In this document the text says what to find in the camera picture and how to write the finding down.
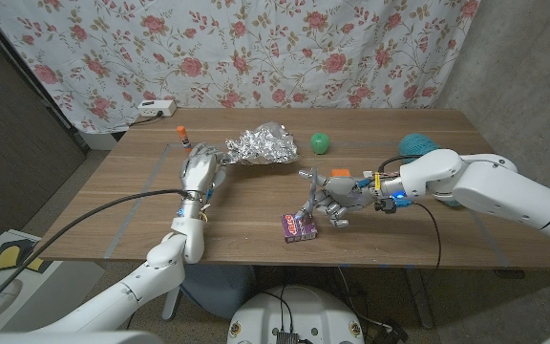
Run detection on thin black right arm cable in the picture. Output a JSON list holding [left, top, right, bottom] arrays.
[[412, 203, 443, 274]]

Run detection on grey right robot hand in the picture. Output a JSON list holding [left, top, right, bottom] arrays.
[[293, 169, 400, 228]]

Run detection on grey scissors with orange handles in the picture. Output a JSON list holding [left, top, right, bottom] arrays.
[[303, 166, 322, 224]]

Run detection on white table leg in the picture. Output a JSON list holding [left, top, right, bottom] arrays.
[[161, 285, 183, 320]]

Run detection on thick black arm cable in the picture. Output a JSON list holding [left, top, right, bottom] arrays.
[[0, 188, 195, 326], [377, 153, 424, 176]]

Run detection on glue stick with orange cap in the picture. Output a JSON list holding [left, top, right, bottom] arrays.
[[176, 125, 194, 153]]

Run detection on aluminum foil sheet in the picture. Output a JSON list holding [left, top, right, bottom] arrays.
[[224, 121, 300, 166]]

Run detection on white sneaker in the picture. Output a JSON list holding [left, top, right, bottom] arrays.
[[0, 278, 24, 319]]

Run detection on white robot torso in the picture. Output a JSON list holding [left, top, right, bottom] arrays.
[[226, 285, 366, 344]]

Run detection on teal yarn skein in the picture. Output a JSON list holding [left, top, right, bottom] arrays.
[[397, 132, 462, 207]]

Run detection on white power strip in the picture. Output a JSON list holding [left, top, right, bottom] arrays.
[[137, 98, 178, 118]]

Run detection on white floor board yellow marks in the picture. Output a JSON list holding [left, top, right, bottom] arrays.
[[0, 228, 107, 333]]

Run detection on floral print backdrop cloth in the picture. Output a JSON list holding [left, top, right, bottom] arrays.
[[0, 0, 481, 135]]

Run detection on grey table leg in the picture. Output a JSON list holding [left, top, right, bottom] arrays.
[[403, 268, 434, 330]]

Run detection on black power strip cord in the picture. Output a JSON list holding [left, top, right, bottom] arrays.
[[128, 110, 165, 128]]

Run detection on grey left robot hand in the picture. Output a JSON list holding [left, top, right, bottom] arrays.
[[179, 141, 232, 205]]

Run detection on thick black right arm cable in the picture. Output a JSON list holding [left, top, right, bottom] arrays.
[[377, 153, 424, 176]]

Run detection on purple box of matches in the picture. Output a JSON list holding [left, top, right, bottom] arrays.
[[281, 212, 319, 245]]

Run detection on green toy apple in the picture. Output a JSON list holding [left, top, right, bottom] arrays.
[[309, 132, 331, 156]]

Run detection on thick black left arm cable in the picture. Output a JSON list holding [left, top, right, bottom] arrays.
[[0, 188, 195, 326]]

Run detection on blue-grey stool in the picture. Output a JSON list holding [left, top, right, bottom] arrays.
[[179, 264, 257, 320]]

